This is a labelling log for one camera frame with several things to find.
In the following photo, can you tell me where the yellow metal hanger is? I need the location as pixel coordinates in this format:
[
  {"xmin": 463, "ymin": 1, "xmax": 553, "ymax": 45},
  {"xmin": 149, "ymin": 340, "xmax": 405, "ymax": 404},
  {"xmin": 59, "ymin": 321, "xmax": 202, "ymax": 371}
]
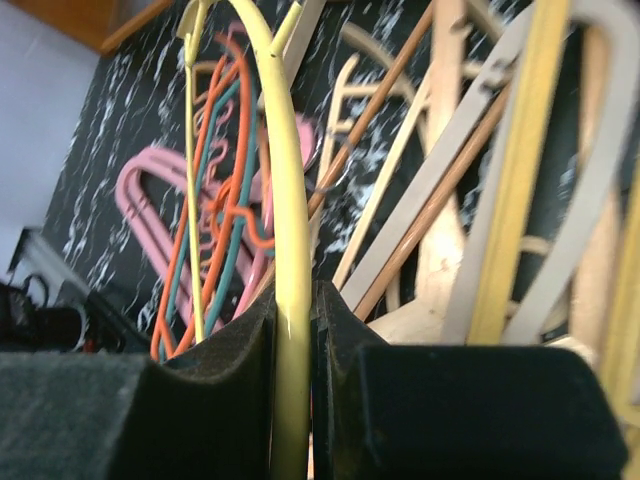
[{"xmin": 183, "ymin": 1, "xmax": 312, "ymax": 479}]

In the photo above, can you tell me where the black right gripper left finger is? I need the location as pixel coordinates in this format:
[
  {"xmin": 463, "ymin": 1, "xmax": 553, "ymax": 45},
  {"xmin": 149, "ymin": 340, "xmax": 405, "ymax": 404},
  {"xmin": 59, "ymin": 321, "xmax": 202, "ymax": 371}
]
[{"xmin": 1, "ymin": 286, "xmax": 276, "ymax": 479}]

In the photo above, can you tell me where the teal wire hanger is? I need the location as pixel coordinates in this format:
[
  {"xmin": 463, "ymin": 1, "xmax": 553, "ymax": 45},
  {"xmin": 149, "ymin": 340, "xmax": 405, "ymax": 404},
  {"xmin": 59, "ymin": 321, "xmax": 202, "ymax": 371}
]
[{"xmin": 151, "ymin": 80, "xmax": 275, "ymax": 362}]

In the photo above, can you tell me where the thick pink plastic hanger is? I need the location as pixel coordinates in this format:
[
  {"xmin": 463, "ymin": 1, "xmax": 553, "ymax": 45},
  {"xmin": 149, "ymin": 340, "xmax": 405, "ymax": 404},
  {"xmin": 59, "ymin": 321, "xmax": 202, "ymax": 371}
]
[{"xmin": 115, "ymin": 114, "xmax": 317, "ymax": 323}]

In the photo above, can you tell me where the beige flat hanger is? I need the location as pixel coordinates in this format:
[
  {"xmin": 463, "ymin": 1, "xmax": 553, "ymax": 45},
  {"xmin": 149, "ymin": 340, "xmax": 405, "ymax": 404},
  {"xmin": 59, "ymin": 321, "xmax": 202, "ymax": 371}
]
[{"xmin": 339, "ymin": 0, "xmax": 636, "ymax": 351}]

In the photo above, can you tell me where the orange wooden shelf rack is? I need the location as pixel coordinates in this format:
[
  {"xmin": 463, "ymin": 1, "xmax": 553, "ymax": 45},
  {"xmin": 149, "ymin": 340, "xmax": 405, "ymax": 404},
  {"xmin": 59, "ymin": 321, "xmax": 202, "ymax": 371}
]
[{"xmin": 8, "ymin": 0, "xmax": 174, "ymax": 55}]

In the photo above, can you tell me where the cream thin plastic hanger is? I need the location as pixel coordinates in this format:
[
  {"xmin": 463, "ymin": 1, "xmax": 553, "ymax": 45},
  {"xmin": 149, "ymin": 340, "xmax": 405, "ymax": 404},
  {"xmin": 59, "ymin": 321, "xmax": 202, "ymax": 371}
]
[{"xmin": 314, "ymin": 21, "xmax": 556, "ymax": 311}]

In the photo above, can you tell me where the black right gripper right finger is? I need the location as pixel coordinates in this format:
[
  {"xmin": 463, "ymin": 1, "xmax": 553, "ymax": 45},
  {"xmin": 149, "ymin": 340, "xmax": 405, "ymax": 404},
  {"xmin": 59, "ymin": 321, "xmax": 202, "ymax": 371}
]
[{"xmin": 312, "ymin": 281, "xmax": 628, "ymax": 479}]

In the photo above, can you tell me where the orange plastic hanger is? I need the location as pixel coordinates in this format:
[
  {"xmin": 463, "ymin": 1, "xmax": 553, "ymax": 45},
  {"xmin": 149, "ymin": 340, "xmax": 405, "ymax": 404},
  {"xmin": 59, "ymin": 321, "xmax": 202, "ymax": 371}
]
[{"xmin": 155, "ymin": 33, "xmax": 256, "ymax": 359}]

